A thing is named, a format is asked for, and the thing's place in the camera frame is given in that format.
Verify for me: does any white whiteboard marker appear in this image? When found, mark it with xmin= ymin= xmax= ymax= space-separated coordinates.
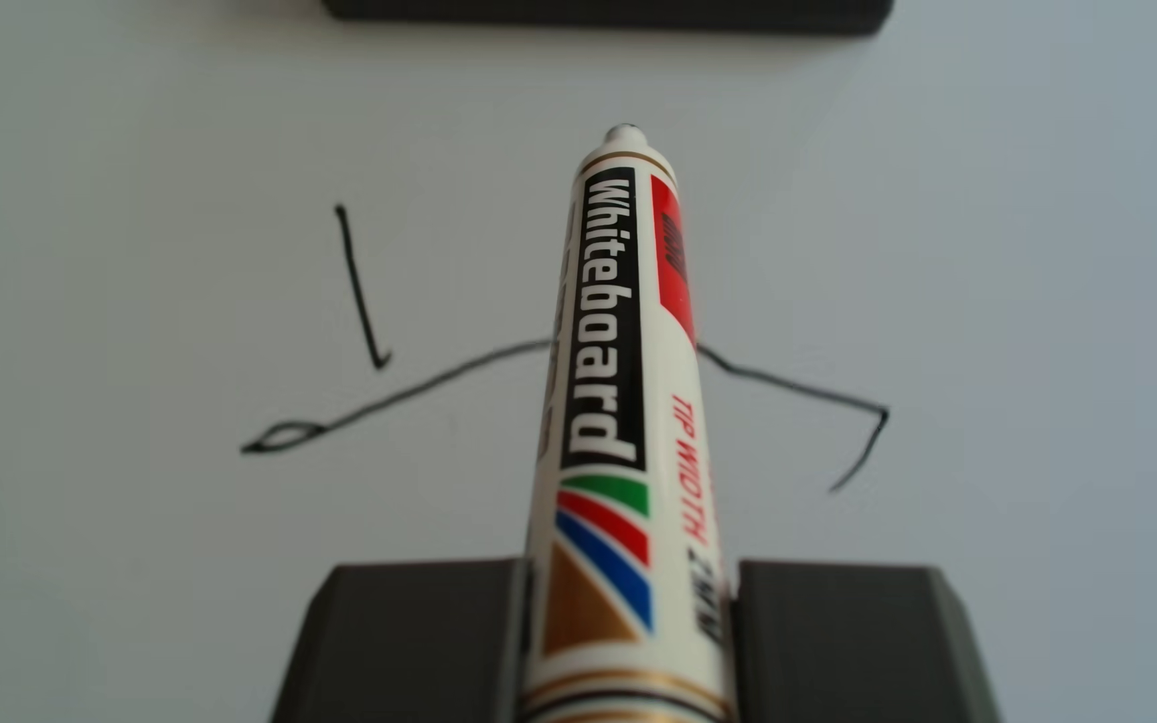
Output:
xmin=518 ymin=123 xmax=741 ymax=723

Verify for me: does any grey marker holder block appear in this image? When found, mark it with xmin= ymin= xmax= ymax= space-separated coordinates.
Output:
xmin=322 ymin=0 xmax=896 ymax=37

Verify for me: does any whiteboard with silver frame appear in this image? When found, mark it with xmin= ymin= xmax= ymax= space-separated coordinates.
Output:
xmin=0 ymin=0 xmax=1157 ymax=723

